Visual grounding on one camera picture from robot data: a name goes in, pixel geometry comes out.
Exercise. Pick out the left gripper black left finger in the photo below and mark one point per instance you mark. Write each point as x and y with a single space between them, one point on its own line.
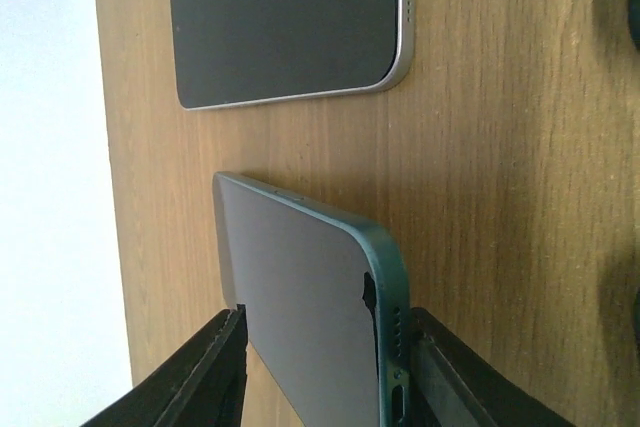
203 383

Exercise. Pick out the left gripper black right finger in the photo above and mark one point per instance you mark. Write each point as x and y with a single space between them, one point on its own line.
451 385

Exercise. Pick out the black phone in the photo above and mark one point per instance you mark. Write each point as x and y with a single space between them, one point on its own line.
326 296

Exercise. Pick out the black smartphone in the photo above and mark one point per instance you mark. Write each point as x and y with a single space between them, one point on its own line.
232 53

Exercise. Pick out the black phone case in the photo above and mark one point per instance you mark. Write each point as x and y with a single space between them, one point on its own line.
619 308
633 22

